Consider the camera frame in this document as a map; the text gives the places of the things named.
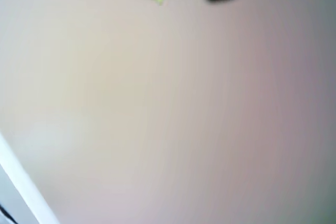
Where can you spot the white adjacent table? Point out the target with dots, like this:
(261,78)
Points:
(15,171)

